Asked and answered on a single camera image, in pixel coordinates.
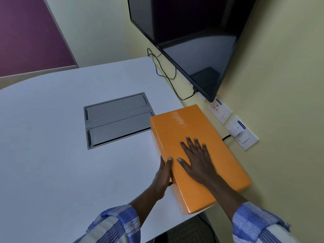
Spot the maroon wall panel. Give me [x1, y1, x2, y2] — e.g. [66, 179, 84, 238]
[0, 0, 77, 78]

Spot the orange cardboard box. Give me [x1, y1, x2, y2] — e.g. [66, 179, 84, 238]
[150, 104, 252, 214]

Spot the person's left forearm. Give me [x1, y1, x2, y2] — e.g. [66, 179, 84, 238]
[73, 186, 164, 243]

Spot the person's right hand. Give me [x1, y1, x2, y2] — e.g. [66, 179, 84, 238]
[176, 136, 220, 186]

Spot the grey table cable hatch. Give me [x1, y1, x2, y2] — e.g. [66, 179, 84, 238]
[84, 92, 155, 150]

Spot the person's left hand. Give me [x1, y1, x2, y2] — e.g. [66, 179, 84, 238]
[150, 155, 173, 199]

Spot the black wall television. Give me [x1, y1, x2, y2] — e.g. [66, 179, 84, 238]
[127, 0, 259, 103]

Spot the white plug adapter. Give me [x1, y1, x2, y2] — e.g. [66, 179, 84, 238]
[229, 120, 246, 138]

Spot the person's right forearm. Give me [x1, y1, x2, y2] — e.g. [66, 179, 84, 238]
[206, 174, 302, 243]

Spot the white wall socket plate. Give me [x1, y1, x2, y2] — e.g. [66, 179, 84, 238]
[207, 98, 233, 125]

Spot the black television cable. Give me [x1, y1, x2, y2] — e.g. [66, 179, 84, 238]
[147, 48, 198, 101]

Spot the white wall switch plate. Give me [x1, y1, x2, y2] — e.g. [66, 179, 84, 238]
[225, 115, 259, 151]

